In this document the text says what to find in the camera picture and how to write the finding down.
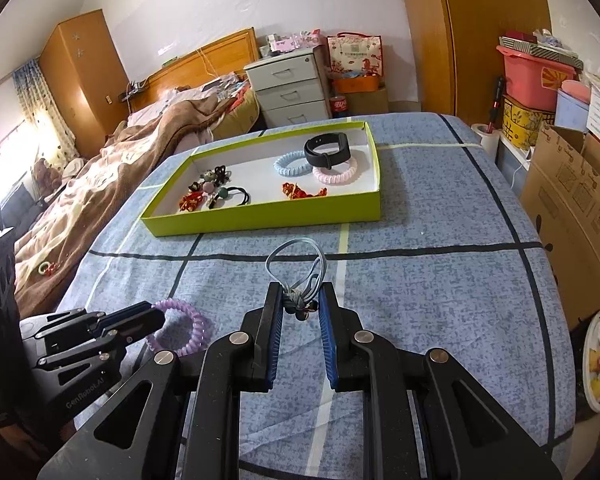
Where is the small cardboard box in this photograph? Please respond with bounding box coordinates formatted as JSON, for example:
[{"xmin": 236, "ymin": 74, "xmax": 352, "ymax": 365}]
[{"xmin": 347, "ymin": 87, "xmax": 388, "ymax": 116}]

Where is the yellow patterned tin box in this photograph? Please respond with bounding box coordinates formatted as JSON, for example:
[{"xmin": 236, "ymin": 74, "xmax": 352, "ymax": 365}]
[{"xmin": 501, "ymin": 95, "xmax": 548, "ymax": 151}]

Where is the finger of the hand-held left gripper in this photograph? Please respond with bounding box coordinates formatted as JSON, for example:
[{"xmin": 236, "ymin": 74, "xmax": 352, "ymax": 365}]
[
  {"xmin": 36, "ymin": 305, "xmax": 167, "ymax": 349},
  {"xmin": 35, "ymin": 331, "xmax": 132, "ymax": 377}
]

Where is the red knotted cord charm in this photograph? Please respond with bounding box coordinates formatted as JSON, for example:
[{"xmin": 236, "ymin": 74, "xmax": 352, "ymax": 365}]
[{"xmin": 280, "ymin": 181, "xmax": 329, "ymax": 202}]

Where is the large wooden wardrobe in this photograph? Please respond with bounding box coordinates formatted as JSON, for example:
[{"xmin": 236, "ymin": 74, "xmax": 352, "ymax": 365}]
[{"xmin": 394, "ymin": 0, "xmax": 553, "ymax": 121}]

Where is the blue spiral hair tie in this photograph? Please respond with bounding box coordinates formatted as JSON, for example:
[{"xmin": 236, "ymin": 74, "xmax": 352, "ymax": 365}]
[{"xmin": 273, "ymin": 151, "xmax": 313, "ymax": 177}]

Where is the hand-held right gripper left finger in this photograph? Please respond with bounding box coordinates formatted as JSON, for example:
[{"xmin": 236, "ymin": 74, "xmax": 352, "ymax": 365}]
[{"xmin": 36, "ymin": 282, "xmax": 286, "ymax": 480}]

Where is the red and black stick tool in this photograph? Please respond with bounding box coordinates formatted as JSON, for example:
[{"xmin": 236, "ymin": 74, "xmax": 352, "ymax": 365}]
[{"xmin": 486, "ymin": 76, "xmax": 506, "ymax": 131}]

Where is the narrow wooden wardrobe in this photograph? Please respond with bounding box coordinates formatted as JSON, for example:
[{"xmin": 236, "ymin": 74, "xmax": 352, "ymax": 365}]
[{"xmin": 39, "ymin": 8, "xmax": 131, "ymax": 158}]

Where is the wooden bed headboard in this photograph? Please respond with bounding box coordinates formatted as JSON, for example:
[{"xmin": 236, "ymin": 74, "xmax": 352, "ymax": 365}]
[{"xmin": 128, "ymin": 27, "xmax": 258, "ymax": 113}]

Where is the brown teddy bear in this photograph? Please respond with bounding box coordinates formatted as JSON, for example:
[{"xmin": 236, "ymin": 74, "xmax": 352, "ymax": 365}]
[{"xmin": 32, "ymin": 158, "xmax": 63, "ymax": 192}]

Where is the black watch band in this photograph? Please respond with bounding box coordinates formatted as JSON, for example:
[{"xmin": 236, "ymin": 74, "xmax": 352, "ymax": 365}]
[{"xmin": 304, "ymin": 132, "xmax": 352, "ymax": 170}]

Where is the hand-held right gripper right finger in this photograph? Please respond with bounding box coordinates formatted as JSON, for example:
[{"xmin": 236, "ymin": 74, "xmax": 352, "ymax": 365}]
[{"xmin": 317, "ymin": 282, "xmax": 563, "ymax": 480}]

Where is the white drawer cabinet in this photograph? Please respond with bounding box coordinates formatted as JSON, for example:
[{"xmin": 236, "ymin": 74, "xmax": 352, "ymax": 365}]
[{"xmin": 244, "ymin": 52, "xmax": 333, "ymax": 131}]

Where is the orange basket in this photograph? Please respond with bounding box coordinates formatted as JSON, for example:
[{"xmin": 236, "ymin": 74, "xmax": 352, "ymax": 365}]
[{"xmin": 332, "ymin": 75, "xmax": 381, "ymax": 95}]

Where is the purple spiral hair tie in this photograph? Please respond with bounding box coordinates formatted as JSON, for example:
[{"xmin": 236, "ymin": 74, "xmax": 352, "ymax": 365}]
[{"xmin": 145, "ymin": 298, "xmax": 212, "ymax": 358}]

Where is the pink clutter on cabinet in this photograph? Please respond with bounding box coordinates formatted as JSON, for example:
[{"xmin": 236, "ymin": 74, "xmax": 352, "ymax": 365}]
[{"xmin": 266, "ymin": 31, "xmax": 326, "ymax": 57}]

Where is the large open cardboard box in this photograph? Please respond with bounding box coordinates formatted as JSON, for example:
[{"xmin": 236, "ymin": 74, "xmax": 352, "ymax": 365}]
[{"xmin": 520, "ymin": 121, "xmax": 600, "ymax": 328}]

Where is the dotted curtain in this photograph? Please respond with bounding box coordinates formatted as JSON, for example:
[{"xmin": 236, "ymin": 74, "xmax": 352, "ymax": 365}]
[{"xmin": 12, "ymin": 58, "xmax": 81, "ymax": 161}]

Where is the pink spiral hair tie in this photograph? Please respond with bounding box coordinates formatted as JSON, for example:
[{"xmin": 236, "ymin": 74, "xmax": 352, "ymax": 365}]
[{"xmin": 312, "ymin": 156, "xmax": 358, "ymax": 186}]

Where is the red patterned gift bag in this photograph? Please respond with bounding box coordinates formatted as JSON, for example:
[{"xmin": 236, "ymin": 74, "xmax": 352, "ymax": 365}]
[{"xmin": 327, "ymin": 32, "xmax": 383, "ymax": 81}]

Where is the green cardboard box tray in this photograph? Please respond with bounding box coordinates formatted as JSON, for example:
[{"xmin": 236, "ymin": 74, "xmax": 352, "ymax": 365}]
[{"xmin": 140, "ymin": 119, "xmax": 383, "ymax": 237}]

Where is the white paper towel roll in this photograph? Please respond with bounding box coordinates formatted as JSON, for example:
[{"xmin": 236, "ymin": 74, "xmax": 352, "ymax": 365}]
[{"xmin": 470, "ymin": 122, "xmax": 501, "ymax": 161}]

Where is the person's left forearm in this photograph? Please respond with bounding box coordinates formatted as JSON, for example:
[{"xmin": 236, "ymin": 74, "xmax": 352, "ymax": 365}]
[{"xmin": 0, "ymin": 400, "xmax": 51, "ymax": 461}]

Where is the brown blanket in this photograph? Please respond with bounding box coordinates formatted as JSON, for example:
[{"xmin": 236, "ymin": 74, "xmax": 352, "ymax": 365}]
[{"xmin": 12, "ymin": 92, "xmax": 241, "ymax": 318}]

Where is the grey cord hair tie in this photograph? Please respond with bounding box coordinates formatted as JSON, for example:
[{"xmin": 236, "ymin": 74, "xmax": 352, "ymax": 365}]
[{"xmin": 265, "ymin": 237, "xmax": 331, "ymax": 322}]

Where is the blue patterned cloth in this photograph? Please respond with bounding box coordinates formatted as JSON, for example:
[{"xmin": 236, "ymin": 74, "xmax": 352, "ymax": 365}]
[{"xmin": 55, "ymin": 112, "xmax": 578, "ymax": 480}]

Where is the black elastic hair tie with bead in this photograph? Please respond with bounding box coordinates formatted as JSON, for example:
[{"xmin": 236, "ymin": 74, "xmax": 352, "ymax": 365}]
[{"xmin": 207, "ymin": 184, "xmax": 252, "ymax": 210}]

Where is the pink plastic storage bin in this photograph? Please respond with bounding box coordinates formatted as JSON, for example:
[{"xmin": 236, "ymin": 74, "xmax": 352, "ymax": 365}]
[{"xmin": 496, "ymin": 45, "xmax": 578, "ymax": 112}]

